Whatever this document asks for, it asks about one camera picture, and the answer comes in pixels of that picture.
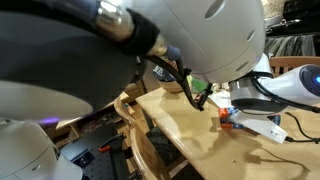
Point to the orange blue ziplock bag box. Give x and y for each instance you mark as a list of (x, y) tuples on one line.
[(226, 116)]

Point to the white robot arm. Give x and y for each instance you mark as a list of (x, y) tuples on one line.
[(66, 59)]

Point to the blue snack bag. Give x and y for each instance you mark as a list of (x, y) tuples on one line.
[(162, 74)]

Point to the green chip bag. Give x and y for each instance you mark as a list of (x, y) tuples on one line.
[(196, 85)]

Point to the wooden snack bowl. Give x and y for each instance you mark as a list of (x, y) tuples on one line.
[(170, 86)]

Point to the light wooden chair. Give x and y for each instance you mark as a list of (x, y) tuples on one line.
[(148, 160)]

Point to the white paper towel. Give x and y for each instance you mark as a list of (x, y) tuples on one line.
[(221, 99)]

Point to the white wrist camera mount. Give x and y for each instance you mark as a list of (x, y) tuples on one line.
[(262, 125)]

